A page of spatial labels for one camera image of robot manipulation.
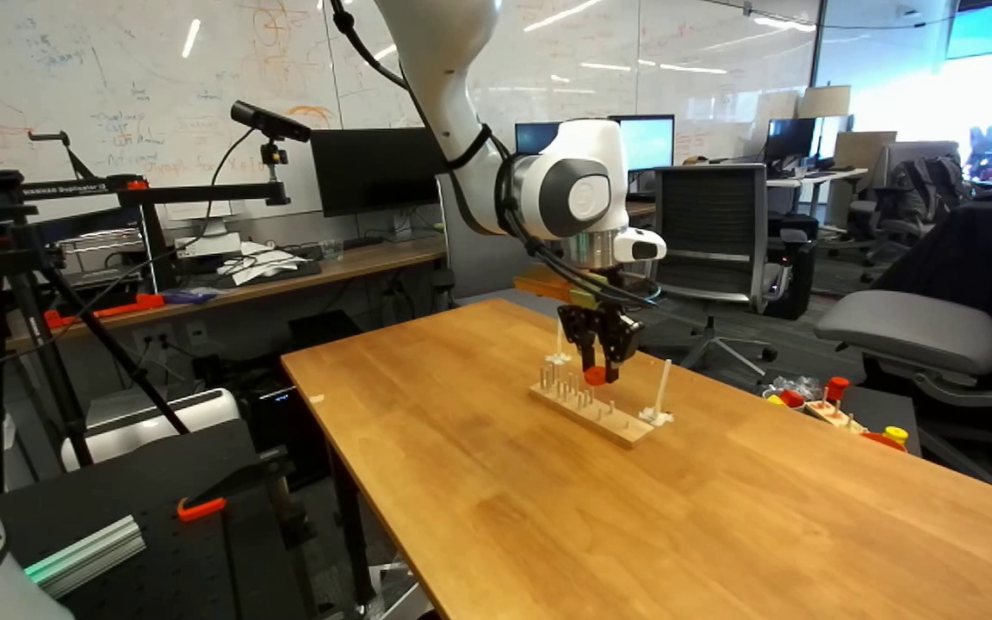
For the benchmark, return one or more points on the black camera tripod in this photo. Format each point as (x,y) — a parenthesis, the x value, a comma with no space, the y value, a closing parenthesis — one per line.
(24,263)

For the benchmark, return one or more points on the grey office chair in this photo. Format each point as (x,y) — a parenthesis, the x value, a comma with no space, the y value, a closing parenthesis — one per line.
(923,329)

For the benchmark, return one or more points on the black mesh chair back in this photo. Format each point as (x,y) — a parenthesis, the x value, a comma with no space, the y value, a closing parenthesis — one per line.
(715,221)

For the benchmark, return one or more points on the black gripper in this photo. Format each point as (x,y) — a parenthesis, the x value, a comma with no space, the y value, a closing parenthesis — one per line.
(585,316)

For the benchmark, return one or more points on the lit computer monitor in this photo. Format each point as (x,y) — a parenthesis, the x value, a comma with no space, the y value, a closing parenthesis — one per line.
(650,138)

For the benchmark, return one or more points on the colourful toy pieces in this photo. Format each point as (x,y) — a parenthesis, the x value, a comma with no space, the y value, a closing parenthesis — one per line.
(827,406)

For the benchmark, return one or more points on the small orange round object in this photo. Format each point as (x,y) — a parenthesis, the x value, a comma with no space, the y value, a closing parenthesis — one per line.
(593,378)

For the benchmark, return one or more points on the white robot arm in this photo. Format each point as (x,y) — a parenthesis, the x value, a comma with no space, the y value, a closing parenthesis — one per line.
(566,205)

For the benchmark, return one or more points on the black computer monitor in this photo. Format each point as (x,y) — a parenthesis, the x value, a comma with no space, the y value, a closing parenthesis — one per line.
(376,171)

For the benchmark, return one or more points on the clear plastic stand far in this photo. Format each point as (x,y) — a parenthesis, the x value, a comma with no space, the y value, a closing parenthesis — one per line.
(559,349)

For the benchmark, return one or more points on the wooden peg board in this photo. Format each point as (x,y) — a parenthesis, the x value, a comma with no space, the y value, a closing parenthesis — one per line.
(600,414)

